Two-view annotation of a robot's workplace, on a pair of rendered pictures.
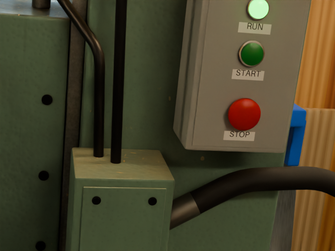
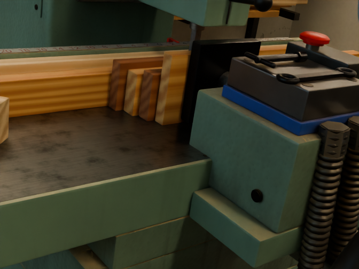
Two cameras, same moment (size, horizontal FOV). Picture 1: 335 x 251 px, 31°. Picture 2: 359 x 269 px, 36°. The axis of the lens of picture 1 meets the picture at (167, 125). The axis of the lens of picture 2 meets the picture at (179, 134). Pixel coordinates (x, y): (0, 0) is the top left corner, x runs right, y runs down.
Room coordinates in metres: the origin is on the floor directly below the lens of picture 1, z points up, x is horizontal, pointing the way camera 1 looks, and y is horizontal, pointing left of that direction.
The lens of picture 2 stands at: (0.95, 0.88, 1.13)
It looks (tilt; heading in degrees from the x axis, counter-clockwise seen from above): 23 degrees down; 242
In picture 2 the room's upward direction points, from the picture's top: 9 degrees clockwise
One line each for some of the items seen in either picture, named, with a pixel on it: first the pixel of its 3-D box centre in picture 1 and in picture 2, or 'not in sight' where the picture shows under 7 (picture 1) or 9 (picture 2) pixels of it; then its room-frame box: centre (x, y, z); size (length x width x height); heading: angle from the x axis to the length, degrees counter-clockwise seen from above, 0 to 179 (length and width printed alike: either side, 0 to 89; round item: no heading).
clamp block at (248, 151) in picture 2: not in sight; (285, 147); (0.61, 0.48, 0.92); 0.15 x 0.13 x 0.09; 13
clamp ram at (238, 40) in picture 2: not in sight; (239, 88); (0.63, 0.40, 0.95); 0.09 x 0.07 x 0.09; 13
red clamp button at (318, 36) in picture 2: not in sight; (314, 38); (0.58, 0.45, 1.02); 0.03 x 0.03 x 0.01
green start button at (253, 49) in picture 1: (252, 54); not in sight; (0.53, -0.07, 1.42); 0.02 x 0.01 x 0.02; 103
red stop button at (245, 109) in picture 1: (244, 114); not in sight; (0.52, -0.07, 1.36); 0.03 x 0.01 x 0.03; 103
